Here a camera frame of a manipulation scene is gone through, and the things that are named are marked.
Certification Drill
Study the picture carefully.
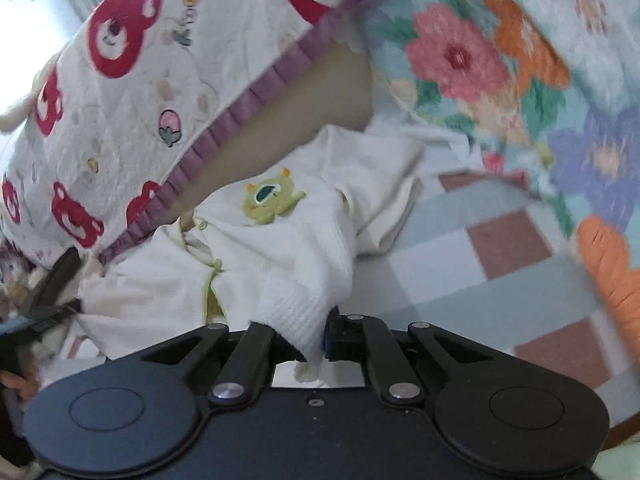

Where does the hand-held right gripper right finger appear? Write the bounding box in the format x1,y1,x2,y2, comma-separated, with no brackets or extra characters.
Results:
322,310,496,407

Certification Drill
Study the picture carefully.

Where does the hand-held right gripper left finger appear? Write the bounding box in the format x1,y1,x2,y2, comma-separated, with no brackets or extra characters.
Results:
141,321,307,407

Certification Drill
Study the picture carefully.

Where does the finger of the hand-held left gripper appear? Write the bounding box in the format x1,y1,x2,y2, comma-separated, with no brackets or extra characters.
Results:
31,247,84,311
0,299,84,337

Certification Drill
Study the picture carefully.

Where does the white baby garment green monster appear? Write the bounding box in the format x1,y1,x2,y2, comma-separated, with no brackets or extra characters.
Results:
77,125,426,383

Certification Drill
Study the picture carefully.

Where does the person's left hand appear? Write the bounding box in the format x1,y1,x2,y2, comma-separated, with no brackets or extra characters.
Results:
0,369,42,400

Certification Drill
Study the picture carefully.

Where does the checkered bed sheet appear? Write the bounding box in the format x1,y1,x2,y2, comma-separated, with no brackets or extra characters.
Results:
350,166,637,443

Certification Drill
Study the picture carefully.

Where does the cream plush toy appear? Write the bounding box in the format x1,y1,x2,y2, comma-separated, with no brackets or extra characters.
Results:
0,87,37,134

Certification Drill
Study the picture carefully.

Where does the bear print pillow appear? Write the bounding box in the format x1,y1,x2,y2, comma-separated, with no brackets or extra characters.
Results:
0,0,421,267

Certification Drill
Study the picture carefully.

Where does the floral blanket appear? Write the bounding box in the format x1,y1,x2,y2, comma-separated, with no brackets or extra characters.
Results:
345,0,640,322

